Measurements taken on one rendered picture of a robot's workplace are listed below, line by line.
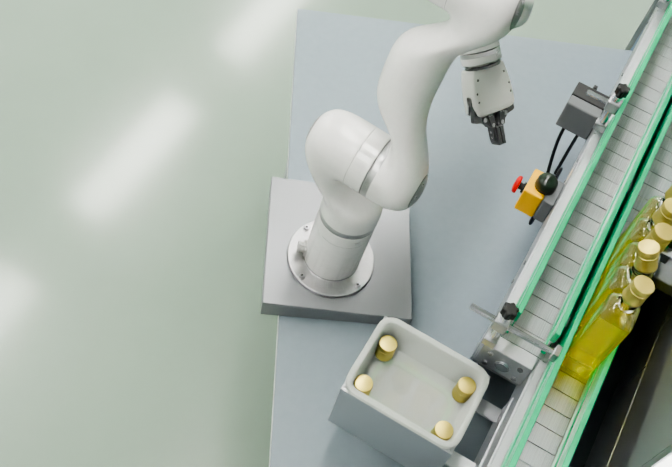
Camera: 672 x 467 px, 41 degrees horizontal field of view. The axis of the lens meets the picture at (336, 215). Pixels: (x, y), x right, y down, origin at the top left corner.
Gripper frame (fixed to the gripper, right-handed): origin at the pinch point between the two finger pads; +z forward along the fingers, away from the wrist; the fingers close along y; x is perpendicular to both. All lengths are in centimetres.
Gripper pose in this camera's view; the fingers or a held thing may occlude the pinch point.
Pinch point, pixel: (497, 134)
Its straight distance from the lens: 195.7
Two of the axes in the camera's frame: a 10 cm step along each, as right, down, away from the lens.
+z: 2.5, 9.2, 3.0
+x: 4.6, 1.6, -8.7
